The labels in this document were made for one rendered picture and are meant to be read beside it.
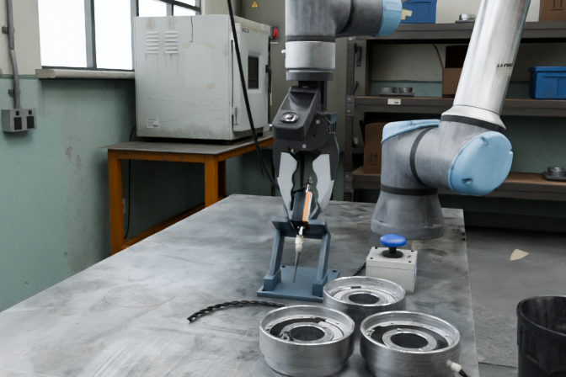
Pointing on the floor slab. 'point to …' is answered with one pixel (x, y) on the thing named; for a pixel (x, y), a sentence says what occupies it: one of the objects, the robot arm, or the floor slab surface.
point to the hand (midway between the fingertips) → (304, 204)
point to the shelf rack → (440, 31)
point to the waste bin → (541, 337)
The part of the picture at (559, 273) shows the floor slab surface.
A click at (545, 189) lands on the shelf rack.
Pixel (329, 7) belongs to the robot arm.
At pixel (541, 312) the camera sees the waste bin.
